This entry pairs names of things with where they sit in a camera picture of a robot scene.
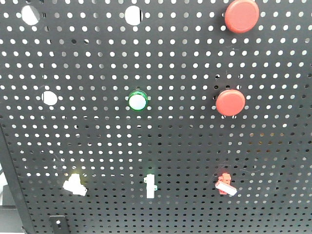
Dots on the small red mushroom button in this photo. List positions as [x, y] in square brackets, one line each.
[230, 102]

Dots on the large red mushroom button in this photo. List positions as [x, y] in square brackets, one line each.
[241, 16]

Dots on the black pegboard clamp bracket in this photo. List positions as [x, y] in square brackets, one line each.
[59, 224]

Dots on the red rocker switch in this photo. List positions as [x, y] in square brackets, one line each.
[224, 185]

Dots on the green ring illuminated pushbutton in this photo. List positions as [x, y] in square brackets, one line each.
[137, 100]

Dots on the black perforated pegboard panel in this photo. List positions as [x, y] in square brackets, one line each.
[67, 68]

